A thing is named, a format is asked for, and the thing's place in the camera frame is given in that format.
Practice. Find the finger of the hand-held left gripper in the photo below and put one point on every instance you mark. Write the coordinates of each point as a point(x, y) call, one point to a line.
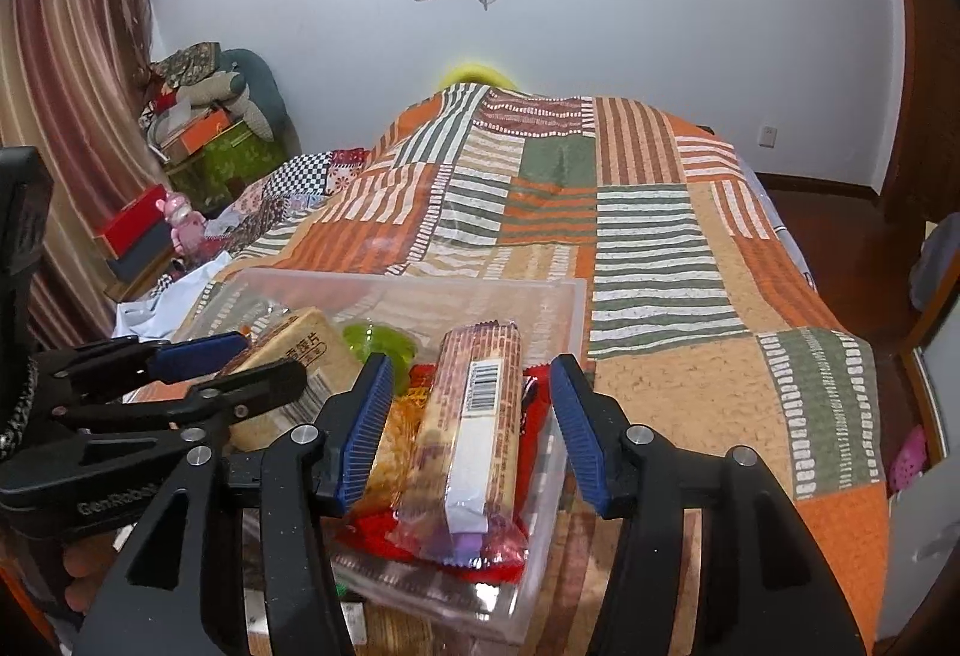
point(255, 386)
point(199, 356)

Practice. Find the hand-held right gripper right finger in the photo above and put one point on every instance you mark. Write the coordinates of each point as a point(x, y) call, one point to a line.
point(581, 431)

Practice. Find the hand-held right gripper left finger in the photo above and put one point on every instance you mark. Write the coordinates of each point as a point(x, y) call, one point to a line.
point(367, 431)

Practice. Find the tan cracker pack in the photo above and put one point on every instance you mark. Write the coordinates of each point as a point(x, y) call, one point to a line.
point(307, 348)

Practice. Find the green jelly cup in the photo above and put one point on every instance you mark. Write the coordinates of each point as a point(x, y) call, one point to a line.
point(379, 348)

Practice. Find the red snack bag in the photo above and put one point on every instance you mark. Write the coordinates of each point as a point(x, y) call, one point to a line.
point(360, 536)

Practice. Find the long brown biscuit packet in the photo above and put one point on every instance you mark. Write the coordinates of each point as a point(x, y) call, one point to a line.
point(480, 461)

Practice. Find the clear plastic container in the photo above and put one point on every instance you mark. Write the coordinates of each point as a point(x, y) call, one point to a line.
point(465, 296)

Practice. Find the person's left hand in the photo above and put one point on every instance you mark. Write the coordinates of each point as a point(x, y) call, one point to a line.
point(84, 566)

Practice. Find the white cloth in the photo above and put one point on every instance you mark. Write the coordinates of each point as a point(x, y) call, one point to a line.
point(169, 303)

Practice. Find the dark grey box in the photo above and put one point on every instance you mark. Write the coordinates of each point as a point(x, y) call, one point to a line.
point(142, 255)

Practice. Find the pink plush toy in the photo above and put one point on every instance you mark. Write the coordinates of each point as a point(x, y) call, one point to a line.
point(184, 228)

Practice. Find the red flat box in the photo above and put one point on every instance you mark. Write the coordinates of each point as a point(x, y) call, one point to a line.
point(131, 221)

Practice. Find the green patterned box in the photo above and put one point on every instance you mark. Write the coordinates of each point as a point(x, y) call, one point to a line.
point(229, 164)

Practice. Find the checkered patchwork quilt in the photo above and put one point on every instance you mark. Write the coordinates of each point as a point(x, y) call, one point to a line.
point(300, 191)

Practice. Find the striped patchwork blanket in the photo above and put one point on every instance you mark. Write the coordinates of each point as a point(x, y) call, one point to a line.
point(675, 251)

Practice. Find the orange cardboard box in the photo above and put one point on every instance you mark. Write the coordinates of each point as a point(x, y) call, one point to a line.
point(206, 132)

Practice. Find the striped red curtain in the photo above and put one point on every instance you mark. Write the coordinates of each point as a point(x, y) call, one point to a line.
point(67, 101)

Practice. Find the patterned dark pillow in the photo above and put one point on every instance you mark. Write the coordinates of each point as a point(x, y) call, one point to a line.
point(187, 67)

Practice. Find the white cabinet with stickers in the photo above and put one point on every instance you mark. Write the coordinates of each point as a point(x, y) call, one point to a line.
point(934, 476)

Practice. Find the yellow round object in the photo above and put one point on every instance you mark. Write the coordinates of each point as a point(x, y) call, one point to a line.
point(476, 77)

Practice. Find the white wall socket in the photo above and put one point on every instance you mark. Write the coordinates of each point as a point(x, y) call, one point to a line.
point(767, 135)

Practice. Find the wooden door frame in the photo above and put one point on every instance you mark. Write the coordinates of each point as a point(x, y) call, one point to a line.
point(919, 86)

